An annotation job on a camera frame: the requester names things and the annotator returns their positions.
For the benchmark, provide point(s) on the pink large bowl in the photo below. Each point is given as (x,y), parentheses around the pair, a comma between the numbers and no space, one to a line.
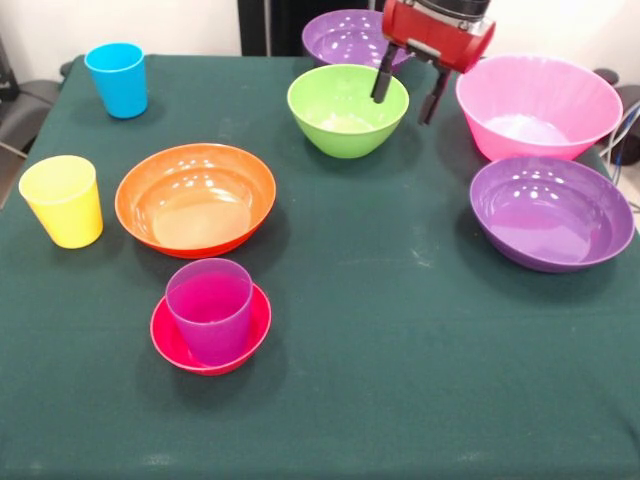
(535,110)

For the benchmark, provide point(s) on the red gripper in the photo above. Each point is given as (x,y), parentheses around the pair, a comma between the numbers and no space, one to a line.
(435,37)

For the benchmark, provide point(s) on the purple wide shallow bowl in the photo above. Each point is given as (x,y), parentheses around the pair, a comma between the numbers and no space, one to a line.
(550,215)

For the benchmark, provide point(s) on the yellow plastic cup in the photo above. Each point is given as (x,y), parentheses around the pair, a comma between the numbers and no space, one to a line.
(65,215)

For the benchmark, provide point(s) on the purple rounded deep bowl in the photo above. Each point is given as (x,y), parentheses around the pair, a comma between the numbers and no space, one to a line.
(340,40)

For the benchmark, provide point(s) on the purple plastic cup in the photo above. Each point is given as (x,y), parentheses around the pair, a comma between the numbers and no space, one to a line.
(212,335)

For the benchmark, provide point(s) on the red small bowl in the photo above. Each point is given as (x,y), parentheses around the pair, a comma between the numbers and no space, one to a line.
(167,345)

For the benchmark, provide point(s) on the black small knob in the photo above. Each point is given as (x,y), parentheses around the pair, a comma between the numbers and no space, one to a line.
(65,68)

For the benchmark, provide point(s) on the dark green table cloth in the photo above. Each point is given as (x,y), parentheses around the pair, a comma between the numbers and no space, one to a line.
(450,375)

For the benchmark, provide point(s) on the orange wide shallow bowl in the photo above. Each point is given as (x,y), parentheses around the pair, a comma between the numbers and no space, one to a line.
(195,205)

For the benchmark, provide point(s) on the black rounded object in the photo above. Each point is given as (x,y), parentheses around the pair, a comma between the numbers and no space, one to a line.
(606,76)

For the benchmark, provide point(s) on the black office chair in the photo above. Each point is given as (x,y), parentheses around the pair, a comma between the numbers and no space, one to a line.
(30,100)

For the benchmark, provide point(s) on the green bowl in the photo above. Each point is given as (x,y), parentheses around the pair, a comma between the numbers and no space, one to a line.
(340,125)

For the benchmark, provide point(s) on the blue plastic cup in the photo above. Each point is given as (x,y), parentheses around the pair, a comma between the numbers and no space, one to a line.
(120,85)

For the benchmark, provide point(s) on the black bulky object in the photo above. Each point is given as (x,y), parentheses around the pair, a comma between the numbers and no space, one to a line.
(629,97)

